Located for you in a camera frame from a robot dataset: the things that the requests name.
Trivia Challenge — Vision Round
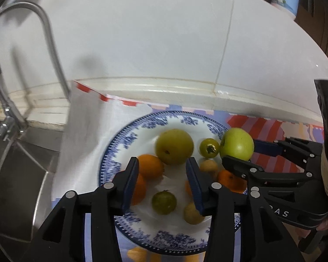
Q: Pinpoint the large orange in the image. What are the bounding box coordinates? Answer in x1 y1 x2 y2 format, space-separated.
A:
120 171 147 206

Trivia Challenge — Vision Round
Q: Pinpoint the green persimmon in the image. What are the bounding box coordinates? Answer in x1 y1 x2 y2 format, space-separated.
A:
199 138 220 159

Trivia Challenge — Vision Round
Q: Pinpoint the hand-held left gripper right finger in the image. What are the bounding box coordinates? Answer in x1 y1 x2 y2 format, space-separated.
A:
186 157 304 262

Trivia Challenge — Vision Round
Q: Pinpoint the white cloth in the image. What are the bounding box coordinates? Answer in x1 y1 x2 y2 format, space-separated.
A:
52 80 154 202

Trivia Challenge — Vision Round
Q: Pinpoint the small tangerine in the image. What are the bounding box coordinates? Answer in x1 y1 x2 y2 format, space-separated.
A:
137 154 165 180
217 169 248 193

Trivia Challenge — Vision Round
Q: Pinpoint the green apple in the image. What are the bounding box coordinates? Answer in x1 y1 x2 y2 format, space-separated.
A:
156 129 194 165
219 127 255 161

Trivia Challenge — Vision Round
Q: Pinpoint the pale yellow fruit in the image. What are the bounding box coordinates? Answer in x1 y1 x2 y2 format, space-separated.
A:
199 160 218 179
184 202 205 225

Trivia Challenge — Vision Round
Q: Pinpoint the person's right hand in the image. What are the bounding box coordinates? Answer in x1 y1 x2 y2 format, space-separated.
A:
316 215 328 235

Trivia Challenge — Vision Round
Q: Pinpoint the small green fruit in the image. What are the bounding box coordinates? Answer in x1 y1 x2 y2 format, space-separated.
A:
152 190 177 215

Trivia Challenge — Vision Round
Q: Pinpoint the colourful patterned mat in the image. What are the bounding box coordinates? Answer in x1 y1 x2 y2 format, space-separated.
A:
51 80 326 262

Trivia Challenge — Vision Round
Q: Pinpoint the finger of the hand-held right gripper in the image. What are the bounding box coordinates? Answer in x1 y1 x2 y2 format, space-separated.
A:
253 136 323 170
222 155 315 187

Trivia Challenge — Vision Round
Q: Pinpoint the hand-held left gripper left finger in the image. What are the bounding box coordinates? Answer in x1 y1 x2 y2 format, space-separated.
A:
27 156 140 262

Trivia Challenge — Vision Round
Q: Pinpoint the blue and white plate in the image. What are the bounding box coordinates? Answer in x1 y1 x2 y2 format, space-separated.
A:
99 111 242 253

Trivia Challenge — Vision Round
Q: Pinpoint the gooseneck steel faucet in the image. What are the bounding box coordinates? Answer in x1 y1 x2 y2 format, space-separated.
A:
0 1 72 99

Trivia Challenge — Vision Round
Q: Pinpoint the stainless steel sink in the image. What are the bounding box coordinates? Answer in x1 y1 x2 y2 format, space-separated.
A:
0 126 65 254

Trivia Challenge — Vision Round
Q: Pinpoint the chrome kitchen faucet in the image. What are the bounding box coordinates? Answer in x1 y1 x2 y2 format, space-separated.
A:
0 60 28 138

